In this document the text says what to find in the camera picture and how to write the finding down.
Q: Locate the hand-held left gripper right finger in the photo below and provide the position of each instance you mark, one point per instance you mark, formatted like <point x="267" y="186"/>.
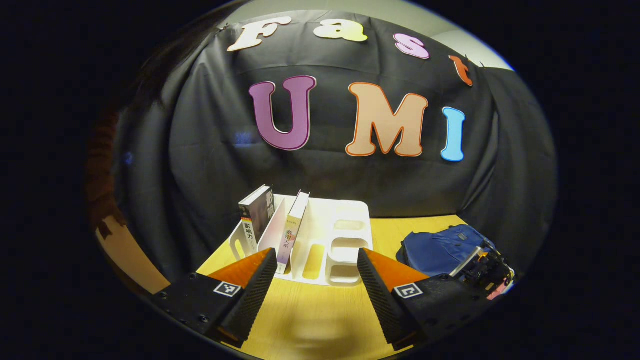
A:
<point x="380" y="300"/>

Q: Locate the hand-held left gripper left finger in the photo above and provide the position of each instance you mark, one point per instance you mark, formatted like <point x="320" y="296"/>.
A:
<point x="255" y="295"/>

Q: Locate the blue schoolbag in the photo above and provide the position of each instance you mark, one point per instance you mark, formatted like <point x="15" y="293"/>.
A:
<point x="435" y="250"/>

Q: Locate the white bookshelf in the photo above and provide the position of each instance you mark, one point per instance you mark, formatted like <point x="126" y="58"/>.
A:
<point x="345" y="245"/>

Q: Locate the pink book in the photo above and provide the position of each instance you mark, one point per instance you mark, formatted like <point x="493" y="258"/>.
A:
<point x="292" y="230"/>

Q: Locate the black book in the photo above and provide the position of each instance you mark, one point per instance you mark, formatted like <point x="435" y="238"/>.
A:
<point x="256" y="215"/>

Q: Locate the black backdrop cloth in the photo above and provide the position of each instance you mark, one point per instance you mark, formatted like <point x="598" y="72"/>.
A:
<point x="210" y="150"/>

